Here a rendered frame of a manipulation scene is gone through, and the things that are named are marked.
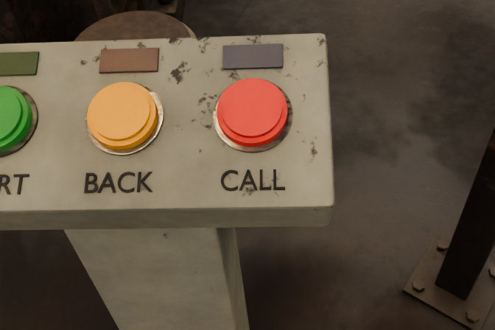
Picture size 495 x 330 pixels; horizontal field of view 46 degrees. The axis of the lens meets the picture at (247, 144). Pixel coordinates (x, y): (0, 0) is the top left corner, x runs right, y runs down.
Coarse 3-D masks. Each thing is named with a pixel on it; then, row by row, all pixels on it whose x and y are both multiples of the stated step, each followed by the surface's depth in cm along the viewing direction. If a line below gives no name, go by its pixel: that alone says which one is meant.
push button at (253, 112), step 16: (240, 80) 34; (256, 80) 34; (224, 96) 33; (240, 96) 33; (256, 96) 33; (272, 96) 33; (224, 112) 33; (240, 112) 33; (256, 112) 33; (272, 112) 33; (224, 128) 33; (240, 128) 32; (256, 128) 32; (272, 128) 32; (240, 144) 33; (256, 144) 33
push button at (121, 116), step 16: (96, 96) 34; (112, 96) 34; (128, 96) 34; (144, 96) 33; (96, 112) 33; (112, 112) 33; (128, 112) 33; (144, 112) 33; (96, 128) 33; (112, 128) 33; (128, 128) 33; (144, 128) 33; (112, 144) 33; (128, 144) 33
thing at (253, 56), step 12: (228, 48) 35; (240, 48) 35; (252, 48) 35; (264, 48) 35; (276, 48) 35; (228, 60) 35; (240, 60) 35; (252, 60) 35; (264, 60) 35; (276, 60) 35
